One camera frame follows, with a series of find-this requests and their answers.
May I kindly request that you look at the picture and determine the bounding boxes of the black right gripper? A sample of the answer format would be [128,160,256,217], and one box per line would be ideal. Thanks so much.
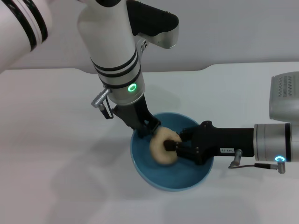
[163,120,256,166]

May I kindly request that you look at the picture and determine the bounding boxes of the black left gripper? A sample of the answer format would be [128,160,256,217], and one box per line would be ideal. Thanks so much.
[112,95,162,139]

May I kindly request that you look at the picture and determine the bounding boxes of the beige egg yolk pastry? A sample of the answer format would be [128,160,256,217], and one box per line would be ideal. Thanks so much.
[149,126,183,166]

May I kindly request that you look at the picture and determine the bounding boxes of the blue bowl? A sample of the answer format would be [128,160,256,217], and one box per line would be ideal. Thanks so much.
[130,112,214,192]

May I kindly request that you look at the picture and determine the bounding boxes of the left arm cable with plug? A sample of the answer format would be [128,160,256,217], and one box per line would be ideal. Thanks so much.
[91,88,115,120]

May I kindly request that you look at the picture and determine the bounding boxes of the arm cable with plug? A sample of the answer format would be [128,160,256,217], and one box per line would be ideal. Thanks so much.
[228,149,287,174]
[91,88,115,120]

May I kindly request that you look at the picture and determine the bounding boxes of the right arm cable with plug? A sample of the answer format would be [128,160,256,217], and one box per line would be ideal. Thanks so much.
[228,149,287,174]

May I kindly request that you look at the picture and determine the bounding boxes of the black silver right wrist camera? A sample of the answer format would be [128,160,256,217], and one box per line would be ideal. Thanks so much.
[268,71,299,122]

